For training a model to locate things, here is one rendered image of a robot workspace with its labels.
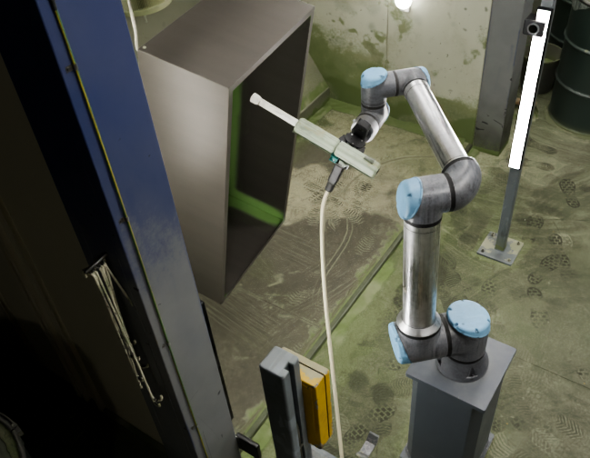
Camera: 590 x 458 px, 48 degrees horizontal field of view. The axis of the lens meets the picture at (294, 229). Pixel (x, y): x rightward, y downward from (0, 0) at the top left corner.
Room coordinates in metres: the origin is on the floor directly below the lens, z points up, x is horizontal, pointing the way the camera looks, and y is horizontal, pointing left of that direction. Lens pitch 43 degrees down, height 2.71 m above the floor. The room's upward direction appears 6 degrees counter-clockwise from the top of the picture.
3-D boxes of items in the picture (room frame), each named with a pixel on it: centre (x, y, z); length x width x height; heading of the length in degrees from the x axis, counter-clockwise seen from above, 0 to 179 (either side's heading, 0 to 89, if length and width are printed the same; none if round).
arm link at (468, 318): (1.41, -0.56, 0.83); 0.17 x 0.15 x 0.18; 96
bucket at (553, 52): (4.15, -1.88, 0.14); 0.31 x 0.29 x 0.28; 142
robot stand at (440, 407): (1.41, -0.56, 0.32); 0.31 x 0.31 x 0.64; 52
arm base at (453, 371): (1.41, -0.56, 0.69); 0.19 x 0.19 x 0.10
